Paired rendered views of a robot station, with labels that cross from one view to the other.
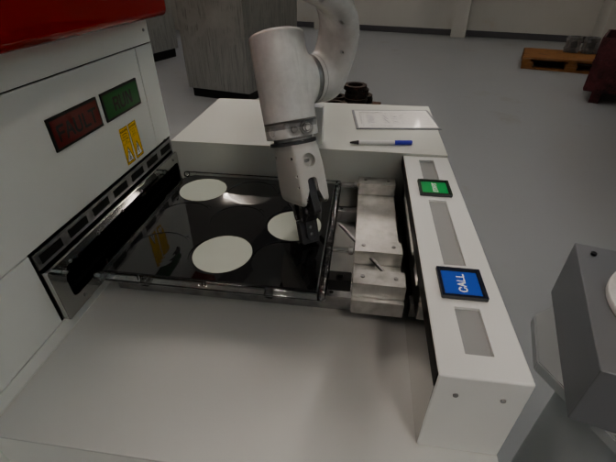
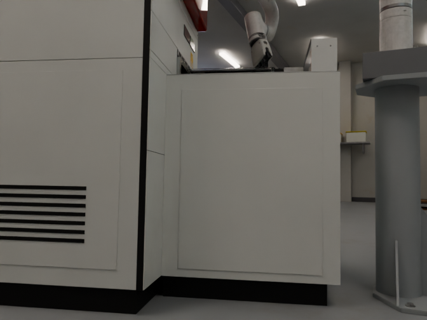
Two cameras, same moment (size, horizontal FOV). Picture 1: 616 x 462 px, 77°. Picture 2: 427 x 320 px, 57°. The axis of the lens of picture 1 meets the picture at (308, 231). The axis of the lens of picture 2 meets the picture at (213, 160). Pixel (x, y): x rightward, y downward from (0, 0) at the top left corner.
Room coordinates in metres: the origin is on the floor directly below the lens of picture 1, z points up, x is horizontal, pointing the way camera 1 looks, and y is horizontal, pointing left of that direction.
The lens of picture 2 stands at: (-1.19, 0.21, 0.42)
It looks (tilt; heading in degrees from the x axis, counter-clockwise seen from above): 3 degrees up; 0
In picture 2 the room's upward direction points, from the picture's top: 1 degrees clockwise
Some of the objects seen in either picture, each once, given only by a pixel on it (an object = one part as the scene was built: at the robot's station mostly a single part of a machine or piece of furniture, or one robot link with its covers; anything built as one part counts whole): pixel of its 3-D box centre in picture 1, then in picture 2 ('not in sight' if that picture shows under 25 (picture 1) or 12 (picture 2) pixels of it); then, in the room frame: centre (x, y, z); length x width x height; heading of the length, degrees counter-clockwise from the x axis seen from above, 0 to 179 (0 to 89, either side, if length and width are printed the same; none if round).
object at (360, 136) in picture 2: not in sight; (356, 137); (8.94, -3.43, 1.67); 0.50 x 0.41 x 0.28; 67
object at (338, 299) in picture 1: (255, 291); not in sight; (0.49, 0.09, 0.84); 0.50 x 0.02 x 0.03; 82
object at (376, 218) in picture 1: (375, 239); not in sight; (0.60, -0.13, 0.87); 0.36 x 0.08 x 0.03; 172
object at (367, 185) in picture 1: (376, 186); not in sight; (0.76, -0.15, 0.89); 0.08 x 0.03 x 0.03; 82
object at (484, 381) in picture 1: (436, 261); (315, 77); (0.50, -0.22, 0.89); 0.55 x 0.09 x 0.14; 172
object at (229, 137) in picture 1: (313, 148); not in sight; (0.98, -0.01, 0.89); 0.62 x 0.35 x 0.14; 82
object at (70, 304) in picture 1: (130, 218); (189, 81); (0.63, 0.35, 0.89); 0.44 x 0.02 x 0.10; 172
